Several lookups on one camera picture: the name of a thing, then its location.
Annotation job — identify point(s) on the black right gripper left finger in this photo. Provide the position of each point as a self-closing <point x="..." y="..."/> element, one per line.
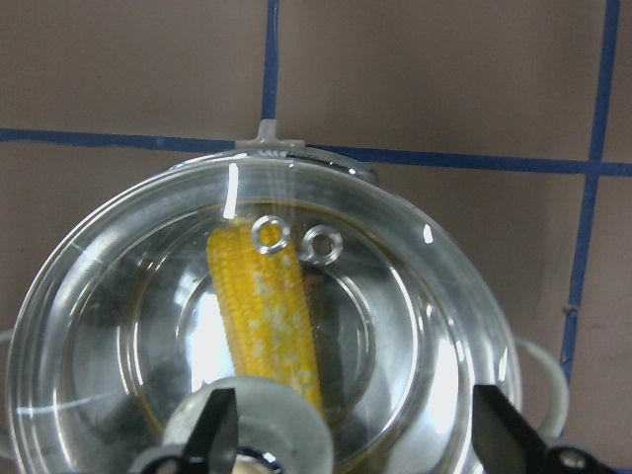
<point x="210" y="448"/>

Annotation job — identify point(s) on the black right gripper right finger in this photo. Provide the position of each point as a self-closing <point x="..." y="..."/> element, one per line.
<point x="504" y="442"/>

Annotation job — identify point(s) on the yellow corn cob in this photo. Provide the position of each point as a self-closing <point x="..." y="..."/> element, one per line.
<point x="258" y="282"/>

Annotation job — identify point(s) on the glass pot lid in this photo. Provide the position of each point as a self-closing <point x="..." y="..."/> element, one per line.
<point x="261" y="321"/>

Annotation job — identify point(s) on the pale green steel pot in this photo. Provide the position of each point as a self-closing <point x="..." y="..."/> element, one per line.
<point x="296" y="296"/>

